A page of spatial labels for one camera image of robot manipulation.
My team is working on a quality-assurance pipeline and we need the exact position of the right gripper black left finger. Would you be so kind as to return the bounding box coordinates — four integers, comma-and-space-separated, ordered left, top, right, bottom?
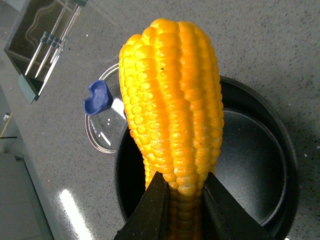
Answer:
114, 172, 169, 240

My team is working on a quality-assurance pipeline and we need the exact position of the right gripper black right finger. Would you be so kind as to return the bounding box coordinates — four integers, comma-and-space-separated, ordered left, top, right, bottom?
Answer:
202, 172, 274, 240

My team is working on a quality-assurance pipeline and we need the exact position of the glass lid with blue knob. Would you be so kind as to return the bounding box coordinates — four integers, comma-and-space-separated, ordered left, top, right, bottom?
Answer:
83, 63, 128, 154

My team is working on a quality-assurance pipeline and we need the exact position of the yellow corn cob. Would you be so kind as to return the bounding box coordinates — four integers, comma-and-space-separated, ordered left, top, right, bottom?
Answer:
118, 18, 225, 240

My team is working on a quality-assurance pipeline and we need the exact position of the dark blue pot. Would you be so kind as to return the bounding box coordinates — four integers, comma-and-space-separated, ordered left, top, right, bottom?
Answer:
115, 77, 299, 240

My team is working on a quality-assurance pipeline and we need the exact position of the sink with metal rack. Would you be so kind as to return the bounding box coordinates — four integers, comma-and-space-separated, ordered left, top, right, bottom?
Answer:
4, 0, 88, 104

